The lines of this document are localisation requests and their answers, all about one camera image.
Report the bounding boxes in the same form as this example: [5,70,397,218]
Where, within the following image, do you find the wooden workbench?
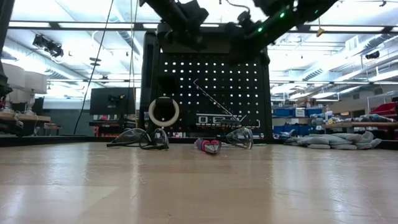
[323,121,398,139]
[0,111,52,138]

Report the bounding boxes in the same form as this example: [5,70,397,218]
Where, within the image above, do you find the red bin shelf rack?
[369,101,398,117]

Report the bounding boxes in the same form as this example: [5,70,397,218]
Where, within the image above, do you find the black pegboard bin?
[158,76,177,95]

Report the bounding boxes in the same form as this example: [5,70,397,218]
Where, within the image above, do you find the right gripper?
[225,6,301,66]

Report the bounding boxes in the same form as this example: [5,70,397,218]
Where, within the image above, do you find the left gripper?
[156,19,208,52]

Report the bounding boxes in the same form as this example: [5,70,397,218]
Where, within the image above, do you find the grey work glove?
[284,132,376,146]
[306,136,382,151]

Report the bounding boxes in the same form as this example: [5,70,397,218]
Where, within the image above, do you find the red blue handled pliers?
[193,138,223,155]

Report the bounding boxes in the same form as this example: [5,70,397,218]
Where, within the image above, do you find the white masking tape roll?
[148,96,180,128]

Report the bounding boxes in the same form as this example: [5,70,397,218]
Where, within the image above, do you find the black monitor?
[90,87,137,116]

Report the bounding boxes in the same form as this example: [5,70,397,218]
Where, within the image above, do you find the black pegboard cart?
[138,24,274,140]

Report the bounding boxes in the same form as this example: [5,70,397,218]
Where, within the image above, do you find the black clear safety glasses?
[106,126,170,151]
[216,126,254,151]

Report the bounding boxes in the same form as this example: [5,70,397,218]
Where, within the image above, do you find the yellow hanging tag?
[316,17,326,37]

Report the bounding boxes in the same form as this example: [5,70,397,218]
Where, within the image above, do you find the black hanging cable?
[73,0,115,136]

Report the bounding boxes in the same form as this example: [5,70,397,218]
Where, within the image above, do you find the white cylindrical shade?
[24,72,48,94]
[2,63,26,90]

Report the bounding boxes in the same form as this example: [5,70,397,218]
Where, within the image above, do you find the blue storage bin rack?
[272,107,324,136]

